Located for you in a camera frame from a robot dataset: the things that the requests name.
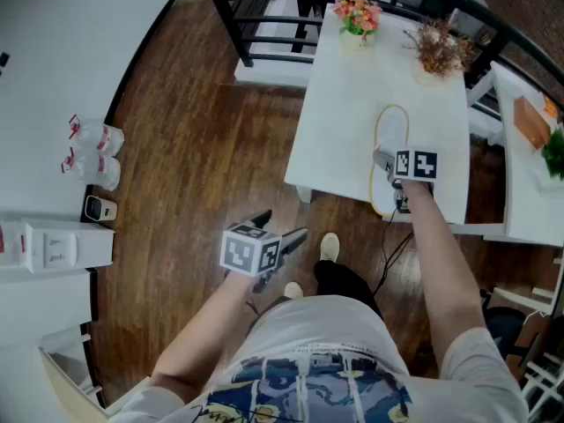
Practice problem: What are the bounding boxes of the black office chair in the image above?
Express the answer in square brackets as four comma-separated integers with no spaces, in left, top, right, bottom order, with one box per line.
[482,286,530,360]

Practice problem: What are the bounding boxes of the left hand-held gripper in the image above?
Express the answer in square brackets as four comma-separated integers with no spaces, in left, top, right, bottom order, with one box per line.
[219,209,309,294]

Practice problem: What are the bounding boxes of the person's right forearm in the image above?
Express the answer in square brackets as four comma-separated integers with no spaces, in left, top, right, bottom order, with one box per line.
[401,179,488,378]

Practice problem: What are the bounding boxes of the white packet with red print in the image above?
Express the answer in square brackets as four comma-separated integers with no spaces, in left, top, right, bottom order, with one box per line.
[0,222,27,266]

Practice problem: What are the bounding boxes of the pink flowers in white pot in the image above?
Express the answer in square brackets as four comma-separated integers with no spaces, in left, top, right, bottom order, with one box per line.
[330,0,383,55]

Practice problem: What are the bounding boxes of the green plant in white pot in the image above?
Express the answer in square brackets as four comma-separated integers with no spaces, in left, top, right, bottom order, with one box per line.
[535,123,564,191]

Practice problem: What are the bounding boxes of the dried brown plant in pot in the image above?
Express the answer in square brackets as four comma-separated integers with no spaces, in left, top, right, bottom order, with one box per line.
[401,18,475,85]

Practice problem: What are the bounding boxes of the orange tissue box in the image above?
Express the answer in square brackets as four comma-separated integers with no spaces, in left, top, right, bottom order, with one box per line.
[513,95,554,150]

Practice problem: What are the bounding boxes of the small white bin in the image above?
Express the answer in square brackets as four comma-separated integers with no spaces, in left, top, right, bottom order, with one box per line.
[84,195,118,223]

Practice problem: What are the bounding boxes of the white printed t-shirt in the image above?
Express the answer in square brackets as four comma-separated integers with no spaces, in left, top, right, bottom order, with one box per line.
[108,295,530,423]

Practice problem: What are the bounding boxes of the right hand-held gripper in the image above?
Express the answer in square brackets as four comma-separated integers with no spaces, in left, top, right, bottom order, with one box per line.
[372,148,439,213]

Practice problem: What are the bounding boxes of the clear plastic water bottle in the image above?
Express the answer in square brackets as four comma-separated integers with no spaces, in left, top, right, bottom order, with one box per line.
[68,113,125,156]
[60,146,122,192]

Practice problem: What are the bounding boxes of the black metal railing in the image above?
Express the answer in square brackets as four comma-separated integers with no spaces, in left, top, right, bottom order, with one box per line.
[196,0,564,114]

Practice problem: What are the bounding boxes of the black trousers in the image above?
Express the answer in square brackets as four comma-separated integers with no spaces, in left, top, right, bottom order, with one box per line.
[249,260,384,332]

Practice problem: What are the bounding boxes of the person's left forearm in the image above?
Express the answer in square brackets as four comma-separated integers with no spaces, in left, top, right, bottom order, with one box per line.
[150,271,259,404]

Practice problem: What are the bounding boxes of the white slipper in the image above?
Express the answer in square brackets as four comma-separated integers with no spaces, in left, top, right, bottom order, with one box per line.
[368,104,411,219]

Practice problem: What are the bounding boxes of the white shelf unit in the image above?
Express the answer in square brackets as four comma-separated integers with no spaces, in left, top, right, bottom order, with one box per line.
[38,323,109,422]

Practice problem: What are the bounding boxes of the orange packet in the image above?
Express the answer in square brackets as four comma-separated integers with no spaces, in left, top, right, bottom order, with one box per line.
[541,94,560,121]

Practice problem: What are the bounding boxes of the small white table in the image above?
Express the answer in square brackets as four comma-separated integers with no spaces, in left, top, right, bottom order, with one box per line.
[482,62,564,249]

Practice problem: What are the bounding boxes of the black cable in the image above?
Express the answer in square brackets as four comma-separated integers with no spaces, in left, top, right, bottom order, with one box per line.
[372,200,415,299]

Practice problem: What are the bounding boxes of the large white table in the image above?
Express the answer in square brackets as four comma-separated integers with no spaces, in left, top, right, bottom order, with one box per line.
[284,2,471,225]

